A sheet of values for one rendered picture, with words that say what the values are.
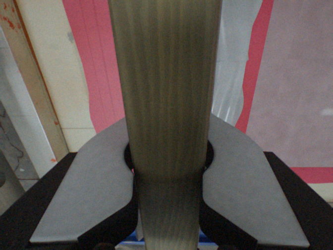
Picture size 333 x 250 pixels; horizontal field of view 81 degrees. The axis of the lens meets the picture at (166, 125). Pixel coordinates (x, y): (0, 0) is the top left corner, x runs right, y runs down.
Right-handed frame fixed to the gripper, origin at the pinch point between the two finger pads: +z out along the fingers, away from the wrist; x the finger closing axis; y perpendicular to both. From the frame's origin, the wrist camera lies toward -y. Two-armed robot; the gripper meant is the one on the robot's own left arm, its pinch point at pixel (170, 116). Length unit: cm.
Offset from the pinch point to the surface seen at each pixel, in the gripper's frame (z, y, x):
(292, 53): 13.6, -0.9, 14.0
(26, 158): 109, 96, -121
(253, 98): 13.6, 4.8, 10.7
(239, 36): 13.2, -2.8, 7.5
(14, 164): 109, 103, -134
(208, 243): 8.2, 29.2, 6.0
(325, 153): 13.7, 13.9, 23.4
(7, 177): 8.6, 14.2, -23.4
